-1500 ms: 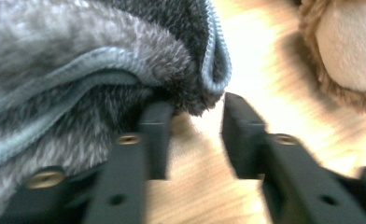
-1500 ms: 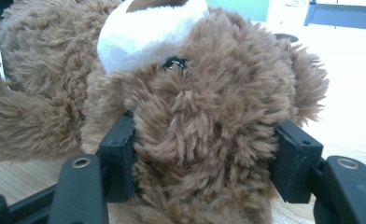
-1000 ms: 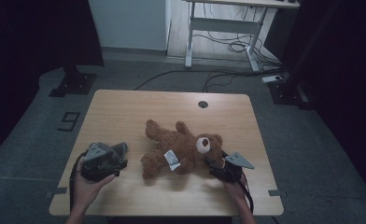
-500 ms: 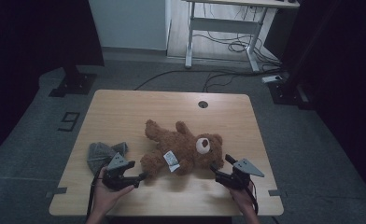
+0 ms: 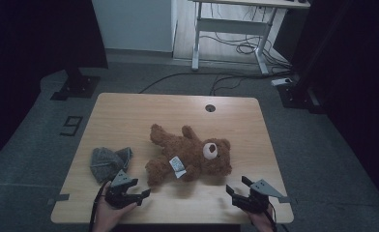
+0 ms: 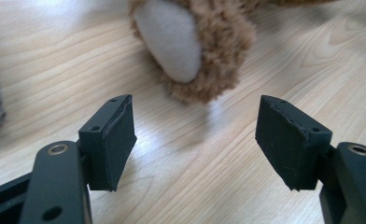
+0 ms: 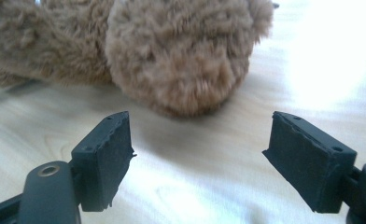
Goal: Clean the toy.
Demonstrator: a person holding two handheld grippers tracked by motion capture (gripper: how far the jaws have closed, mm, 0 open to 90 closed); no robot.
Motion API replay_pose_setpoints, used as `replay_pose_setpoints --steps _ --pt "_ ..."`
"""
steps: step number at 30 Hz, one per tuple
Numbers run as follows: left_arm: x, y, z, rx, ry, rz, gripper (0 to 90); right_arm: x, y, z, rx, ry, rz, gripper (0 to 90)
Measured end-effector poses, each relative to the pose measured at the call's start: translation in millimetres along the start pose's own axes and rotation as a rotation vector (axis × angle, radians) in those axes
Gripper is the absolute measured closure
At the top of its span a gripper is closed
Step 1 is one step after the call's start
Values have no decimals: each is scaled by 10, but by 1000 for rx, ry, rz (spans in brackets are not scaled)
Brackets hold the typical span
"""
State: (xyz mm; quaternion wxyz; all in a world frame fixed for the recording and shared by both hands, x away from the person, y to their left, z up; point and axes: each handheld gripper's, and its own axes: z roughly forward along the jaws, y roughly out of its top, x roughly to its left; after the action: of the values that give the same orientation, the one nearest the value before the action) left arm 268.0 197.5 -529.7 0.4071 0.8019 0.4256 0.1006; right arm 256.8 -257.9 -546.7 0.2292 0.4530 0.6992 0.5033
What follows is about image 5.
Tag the grey tape strip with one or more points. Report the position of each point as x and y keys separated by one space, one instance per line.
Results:
x=59 y=198
x=289 y=200

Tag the white power strip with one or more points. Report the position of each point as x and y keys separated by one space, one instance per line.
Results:
x=281 y=81

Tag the black stand base plate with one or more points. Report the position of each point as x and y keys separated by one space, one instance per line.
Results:
x=78 y=87
x=298 y=95

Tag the brown teddy bear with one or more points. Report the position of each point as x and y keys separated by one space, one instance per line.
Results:
x=190 y=151

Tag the dark curtain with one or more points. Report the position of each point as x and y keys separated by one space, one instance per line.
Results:
x=355 y=80
x=33 y=48

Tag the grey knit cloth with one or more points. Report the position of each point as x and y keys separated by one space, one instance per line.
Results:
x=107 y=162

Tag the person's right hand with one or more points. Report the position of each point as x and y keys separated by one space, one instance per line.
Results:
x=263 y=220

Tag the person's left hand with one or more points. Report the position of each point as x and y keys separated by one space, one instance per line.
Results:
x=108 y=217

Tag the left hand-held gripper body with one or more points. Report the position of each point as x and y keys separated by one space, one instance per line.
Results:
x=118 y=195

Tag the white metal-frame desk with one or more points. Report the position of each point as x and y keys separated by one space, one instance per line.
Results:
x=232 y=25

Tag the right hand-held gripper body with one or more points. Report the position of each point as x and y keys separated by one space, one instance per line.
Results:
x=258 y=201

